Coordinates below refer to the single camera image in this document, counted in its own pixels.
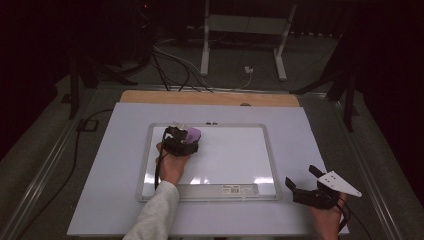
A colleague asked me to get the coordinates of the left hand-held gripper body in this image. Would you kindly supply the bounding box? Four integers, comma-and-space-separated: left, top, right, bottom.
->
162, 124, 200, 158

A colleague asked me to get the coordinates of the large white table sheet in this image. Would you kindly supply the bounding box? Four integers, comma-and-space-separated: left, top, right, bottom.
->
66, 101, 351, 239

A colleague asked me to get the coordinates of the white cable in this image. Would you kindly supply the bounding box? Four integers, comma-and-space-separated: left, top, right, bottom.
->
152, 44, 254, 92

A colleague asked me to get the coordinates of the right hand-held gripper black cable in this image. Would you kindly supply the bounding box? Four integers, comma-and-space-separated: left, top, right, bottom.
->
336, 197, 373, 240

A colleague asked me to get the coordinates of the black metal stand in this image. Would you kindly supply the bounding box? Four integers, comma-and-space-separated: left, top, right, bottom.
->
288, 33, 360, 133
67, 53, 140, 121

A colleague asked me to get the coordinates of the dark power strip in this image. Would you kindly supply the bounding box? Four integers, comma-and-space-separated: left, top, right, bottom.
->
289, 31, 344, 39

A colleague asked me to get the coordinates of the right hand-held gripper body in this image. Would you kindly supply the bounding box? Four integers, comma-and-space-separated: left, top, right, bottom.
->
292, 170, 363, 211

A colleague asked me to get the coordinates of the black square floor plate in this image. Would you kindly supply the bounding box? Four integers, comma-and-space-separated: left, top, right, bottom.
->
76, 118, 100, 133

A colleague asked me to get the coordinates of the bundle of black cables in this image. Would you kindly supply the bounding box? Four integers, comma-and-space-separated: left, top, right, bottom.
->
150, 48, 215, 94

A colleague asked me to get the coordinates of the white metal stand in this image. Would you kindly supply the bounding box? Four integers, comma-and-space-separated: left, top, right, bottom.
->
199, 0, 298, 82

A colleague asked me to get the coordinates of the hand-held gripper black cable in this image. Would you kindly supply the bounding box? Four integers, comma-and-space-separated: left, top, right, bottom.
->
336, 197, 373, 240
153, 127, 172, 192

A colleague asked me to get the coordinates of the metal floor rail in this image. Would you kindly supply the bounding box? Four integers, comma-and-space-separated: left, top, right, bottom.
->
328, 94, 406, 240
0, 87, 101, 240

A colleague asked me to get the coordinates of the person's right hand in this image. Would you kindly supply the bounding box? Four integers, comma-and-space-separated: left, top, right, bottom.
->
309, 192, 348, 237

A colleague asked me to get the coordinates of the silver framed whiteboard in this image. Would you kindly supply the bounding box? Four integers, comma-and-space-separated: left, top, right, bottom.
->
135, 122, 281, 204

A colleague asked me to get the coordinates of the black floor cable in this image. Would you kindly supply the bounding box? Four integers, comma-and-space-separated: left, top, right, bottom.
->
14, 108, 115, 240

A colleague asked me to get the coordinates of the person's left hand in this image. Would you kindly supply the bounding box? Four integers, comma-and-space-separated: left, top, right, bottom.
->
155, 142, 192, 186

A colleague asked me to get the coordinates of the dark equipment rack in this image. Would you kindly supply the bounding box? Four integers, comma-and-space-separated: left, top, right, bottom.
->
109, 0, 160, 69

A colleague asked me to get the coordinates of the left hand-held gripper black cable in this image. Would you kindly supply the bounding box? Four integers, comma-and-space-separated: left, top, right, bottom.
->
153, 127, 172, 192

